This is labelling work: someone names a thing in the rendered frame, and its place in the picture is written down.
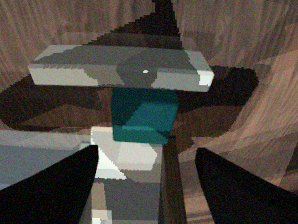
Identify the teal block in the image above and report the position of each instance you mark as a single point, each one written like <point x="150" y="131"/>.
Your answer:
<point x="143" y="115"/>

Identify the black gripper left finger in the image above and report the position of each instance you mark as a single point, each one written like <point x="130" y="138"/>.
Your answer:
<point x="54" y="196"/>

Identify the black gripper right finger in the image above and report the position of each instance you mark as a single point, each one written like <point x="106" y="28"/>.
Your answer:
<point x="236" y="197"/>

